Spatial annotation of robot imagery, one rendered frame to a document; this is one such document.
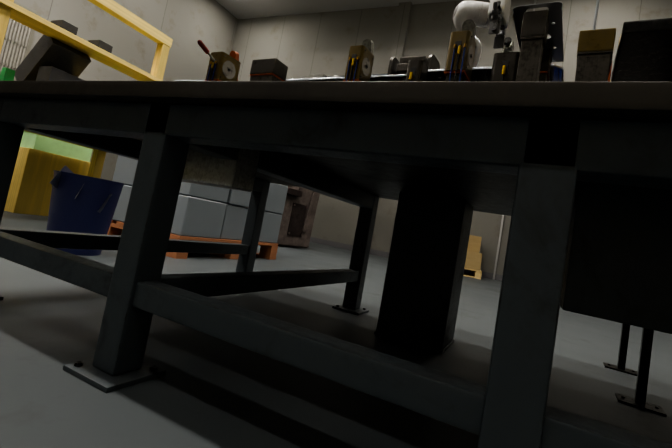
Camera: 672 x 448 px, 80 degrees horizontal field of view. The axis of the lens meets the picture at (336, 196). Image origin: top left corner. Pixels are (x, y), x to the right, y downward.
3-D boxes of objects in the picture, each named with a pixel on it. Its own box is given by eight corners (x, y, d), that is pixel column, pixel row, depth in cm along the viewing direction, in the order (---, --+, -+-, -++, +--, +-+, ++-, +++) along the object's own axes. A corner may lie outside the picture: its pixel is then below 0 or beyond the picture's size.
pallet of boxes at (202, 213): (175, 258, 301) (214, 78, 312) (96, 237, 340) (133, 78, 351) (275, 259, 425) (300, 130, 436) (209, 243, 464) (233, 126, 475)
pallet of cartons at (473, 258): (484, 278, 814) (490, 239, 821) (479, 279, 718) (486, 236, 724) (414, 263, 879) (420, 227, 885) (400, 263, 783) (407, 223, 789)
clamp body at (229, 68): (185, 135, 163) (204, 49, 165) (211, 144, 174) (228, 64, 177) (199, 135, 158) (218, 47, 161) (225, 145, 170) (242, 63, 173)
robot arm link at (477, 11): (464, 117, 196) (430, 111, 198) (463, 108, 205) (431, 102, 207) (496, 6, 166) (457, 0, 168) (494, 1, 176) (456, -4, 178)
